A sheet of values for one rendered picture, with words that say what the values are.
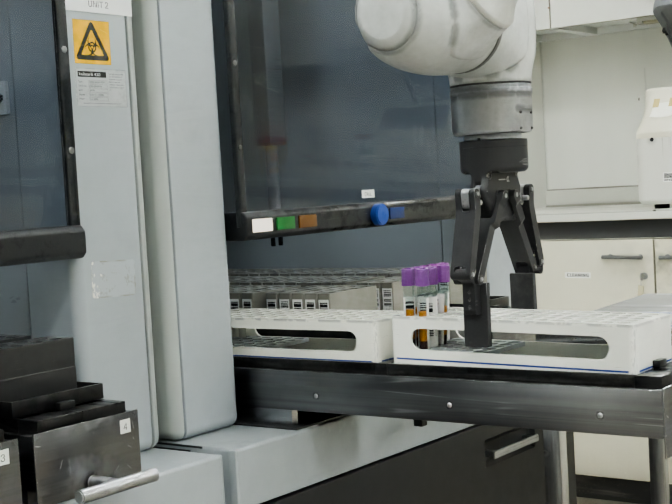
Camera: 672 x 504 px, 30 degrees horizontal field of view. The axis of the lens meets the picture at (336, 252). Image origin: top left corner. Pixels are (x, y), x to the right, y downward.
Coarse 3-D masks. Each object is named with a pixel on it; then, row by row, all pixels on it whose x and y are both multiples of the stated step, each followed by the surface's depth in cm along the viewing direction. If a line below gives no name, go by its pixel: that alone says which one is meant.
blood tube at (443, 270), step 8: (440, 272) 144; (448, 272) 144; (440, 280) 144; (448, 280) 144; (440, 288) 144; (440, 296) 144; (440, 304) 144; (440, 312) 144; (440, 336) 144; (440, 344) 145
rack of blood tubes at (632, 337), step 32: (416, 320) 141; (448, 320) 138; (512, 320) 134; (544, 320) 134; (576, 320) 131; (608, 320) 131; (640, 320) 129; (416, 352) 141; (448, 352) 139; (480, 352) 137; (512, 352) 145; (544, 352) 142; (576, 352) 140; (608, 352) 127; (640, 352) 126
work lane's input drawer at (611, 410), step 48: (240, 384) 155; (288, 384) 151; (336, 384) 146; (384, 384) 142; (432, 384) 138; (480, 384) 135; (528, 384) 131; (576, 384) 129; (624, 384) 126; (624, 432) 125
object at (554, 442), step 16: (624, 304) 188; (640, 304) 187; (656, 304) 186; (544, 336) 165; (560, 336) 163; (576, 336) 162; (592, 336) 161; (544, 432) 166; (560, 432) 165; (544, 448) 166; (560, 448) 165; (656, 448) 201; (544, 464) 166; (560, 464) 165; (656, 464) 201; (560, 480) 165; (656, 480) 202; (560, 496) 165; (656, 496) 202
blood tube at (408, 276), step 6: (402, 270) 142; (408, 270) 141; (402, 276) 142; (408, 276) 141; (414, 276) 142; (402, 282) 142; (408, 282) 142; (414, 282) 142; (408, 288) 142; (408, 294) 142; (408, 300) 142; (414, 300) 142; (408, 306) 142; (414, 306) 142; (408, 312) 142; (414, 312) 142; (414, 336) 142; (414, 342) 143
